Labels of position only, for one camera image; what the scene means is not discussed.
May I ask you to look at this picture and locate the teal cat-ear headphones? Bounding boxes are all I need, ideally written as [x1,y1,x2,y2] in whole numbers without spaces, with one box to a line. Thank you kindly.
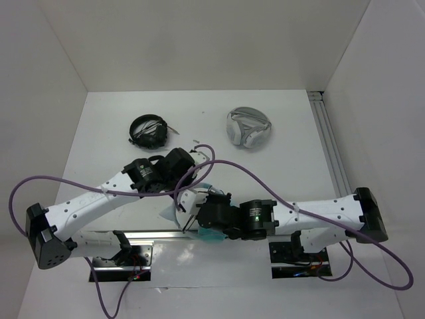
[159,182,226,243]

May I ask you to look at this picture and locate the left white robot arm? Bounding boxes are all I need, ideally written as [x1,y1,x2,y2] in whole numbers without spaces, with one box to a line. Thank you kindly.
[25,148,208,270]

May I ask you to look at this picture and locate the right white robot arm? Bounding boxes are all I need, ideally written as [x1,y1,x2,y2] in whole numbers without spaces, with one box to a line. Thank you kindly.
[197,187,388,261]

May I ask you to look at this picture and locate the black headphones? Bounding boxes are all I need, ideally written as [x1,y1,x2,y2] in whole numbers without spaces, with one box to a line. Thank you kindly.
[128,114,179,150]

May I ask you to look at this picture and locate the white grey gaming headset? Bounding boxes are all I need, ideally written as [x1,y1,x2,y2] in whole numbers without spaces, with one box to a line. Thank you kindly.
[226,107,272,149]

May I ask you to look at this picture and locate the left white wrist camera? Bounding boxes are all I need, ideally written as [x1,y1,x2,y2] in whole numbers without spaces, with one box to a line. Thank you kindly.
[189,150,210,166]

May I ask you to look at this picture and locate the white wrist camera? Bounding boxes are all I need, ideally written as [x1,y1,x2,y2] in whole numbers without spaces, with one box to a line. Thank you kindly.
[189,150,210,166]
[176,188,208,216]

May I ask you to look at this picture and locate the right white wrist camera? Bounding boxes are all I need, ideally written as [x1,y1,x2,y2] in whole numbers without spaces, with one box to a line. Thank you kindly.
[176,188,208,216]

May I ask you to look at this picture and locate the aluminium rail at front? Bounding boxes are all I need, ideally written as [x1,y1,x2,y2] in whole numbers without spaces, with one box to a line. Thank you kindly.
[82,227,233,241]

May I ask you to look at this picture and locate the aluminium rail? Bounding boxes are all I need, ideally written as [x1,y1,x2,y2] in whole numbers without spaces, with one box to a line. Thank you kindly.
[307,91,351,197]
[82,227,233,241]

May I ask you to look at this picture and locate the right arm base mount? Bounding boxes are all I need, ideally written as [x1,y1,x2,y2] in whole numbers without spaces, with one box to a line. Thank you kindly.
[269,242,333,279]

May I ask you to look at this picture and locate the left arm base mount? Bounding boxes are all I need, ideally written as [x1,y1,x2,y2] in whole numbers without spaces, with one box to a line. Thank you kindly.
[91,241,153,282]

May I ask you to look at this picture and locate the aluminium rail at right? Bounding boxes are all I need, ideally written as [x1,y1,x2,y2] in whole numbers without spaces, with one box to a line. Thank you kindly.
[307,91,351,197]

